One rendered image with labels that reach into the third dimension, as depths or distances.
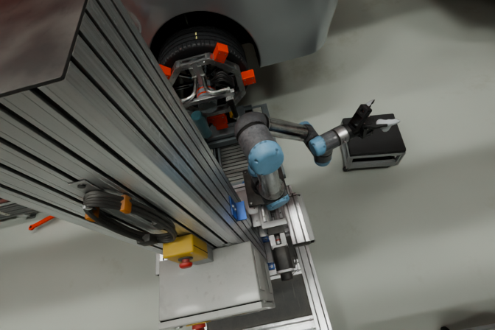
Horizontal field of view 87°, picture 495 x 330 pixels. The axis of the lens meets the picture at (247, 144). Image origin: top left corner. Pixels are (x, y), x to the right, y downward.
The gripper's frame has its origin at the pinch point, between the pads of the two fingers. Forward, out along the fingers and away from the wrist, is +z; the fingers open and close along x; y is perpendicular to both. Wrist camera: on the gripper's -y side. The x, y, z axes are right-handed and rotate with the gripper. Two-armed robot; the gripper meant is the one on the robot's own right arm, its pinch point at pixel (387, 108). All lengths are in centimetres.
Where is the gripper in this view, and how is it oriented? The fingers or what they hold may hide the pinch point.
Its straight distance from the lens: 123.6
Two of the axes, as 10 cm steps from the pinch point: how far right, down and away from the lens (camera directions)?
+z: 9.0, -4.4, 0.8
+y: 2.3, 6.1, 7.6
